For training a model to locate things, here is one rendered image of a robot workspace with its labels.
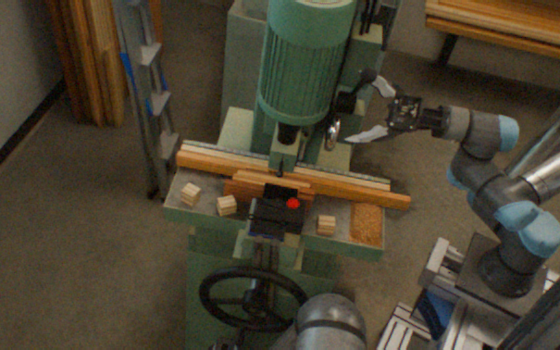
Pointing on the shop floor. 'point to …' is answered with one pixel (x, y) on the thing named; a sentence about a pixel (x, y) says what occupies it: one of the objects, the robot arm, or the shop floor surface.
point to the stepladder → (146, 101)
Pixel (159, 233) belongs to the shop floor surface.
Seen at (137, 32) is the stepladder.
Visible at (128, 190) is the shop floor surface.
